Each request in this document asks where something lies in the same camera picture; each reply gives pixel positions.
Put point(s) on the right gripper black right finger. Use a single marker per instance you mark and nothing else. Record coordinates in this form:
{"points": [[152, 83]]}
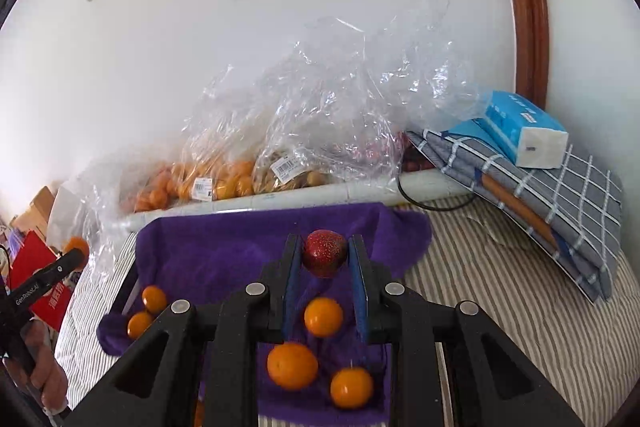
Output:
{"points": [[448, 358]]}

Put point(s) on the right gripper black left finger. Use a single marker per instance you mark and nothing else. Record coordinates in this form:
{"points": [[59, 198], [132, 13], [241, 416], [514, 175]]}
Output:
{"points": [[193, 355]]}

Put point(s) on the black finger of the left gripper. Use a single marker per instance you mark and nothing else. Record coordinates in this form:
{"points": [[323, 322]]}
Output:
{"points": [[43, 280]]}

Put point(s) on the small orange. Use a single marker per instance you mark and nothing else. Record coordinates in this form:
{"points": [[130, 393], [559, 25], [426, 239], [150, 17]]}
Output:
{"points": [[154, 300], [77, 243], [323, 317]]}

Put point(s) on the large orange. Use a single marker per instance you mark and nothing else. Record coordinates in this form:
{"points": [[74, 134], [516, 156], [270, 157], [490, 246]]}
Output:
{"points": [[292, 366], [199, 414]]}

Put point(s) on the red strawberry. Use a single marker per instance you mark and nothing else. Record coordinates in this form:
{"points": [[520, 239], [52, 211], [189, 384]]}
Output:
{"points": [[324, 252]]}

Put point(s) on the person's left hand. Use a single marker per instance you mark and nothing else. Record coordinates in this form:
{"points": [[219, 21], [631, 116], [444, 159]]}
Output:
{"points": [[48, 376]]}

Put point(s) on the red paper shopping bag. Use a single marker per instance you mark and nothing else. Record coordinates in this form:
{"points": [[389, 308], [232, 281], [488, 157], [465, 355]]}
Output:
{"points": [[45, 298]]}

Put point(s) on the white plastic bag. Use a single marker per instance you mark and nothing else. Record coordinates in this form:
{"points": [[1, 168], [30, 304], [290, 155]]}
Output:
{"points": [[71, 216]]}

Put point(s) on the black tray under towel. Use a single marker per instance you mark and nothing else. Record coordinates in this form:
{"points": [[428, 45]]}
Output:
{"points": [[130, 290]]}

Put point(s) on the striped grey bed quilt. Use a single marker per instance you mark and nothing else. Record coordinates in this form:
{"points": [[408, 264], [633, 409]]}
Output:
{"points": [[588, 351]]}

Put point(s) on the purple towel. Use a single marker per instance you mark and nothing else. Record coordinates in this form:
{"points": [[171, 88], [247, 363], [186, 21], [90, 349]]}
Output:
{"points": [[204, 258]]}

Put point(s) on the grey checked folded cloth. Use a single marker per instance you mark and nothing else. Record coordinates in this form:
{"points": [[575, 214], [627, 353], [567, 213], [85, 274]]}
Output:
{"points": [[573, 212]]}

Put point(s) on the white long power strip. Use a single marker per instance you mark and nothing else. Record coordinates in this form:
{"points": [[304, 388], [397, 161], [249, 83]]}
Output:
{"points": [[422, 186]]}

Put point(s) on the clear bag of oranges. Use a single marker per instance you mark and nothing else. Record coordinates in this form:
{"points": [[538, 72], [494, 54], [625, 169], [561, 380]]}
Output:
{"points": [[217, 148]]}

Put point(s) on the blue white tissue pack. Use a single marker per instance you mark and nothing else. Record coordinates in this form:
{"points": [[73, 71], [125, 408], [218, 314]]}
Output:
{"points": [[519, 130]]}

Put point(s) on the clear crumpled plastic bag right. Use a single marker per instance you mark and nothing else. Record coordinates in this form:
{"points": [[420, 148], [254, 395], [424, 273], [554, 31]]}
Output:
{"points": [[347, 97]]}

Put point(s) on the brown wooden door frame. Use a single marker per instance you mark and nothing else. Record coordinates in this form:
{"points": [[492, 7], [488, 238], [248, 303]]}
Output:
{"points": [[532, 49]]}

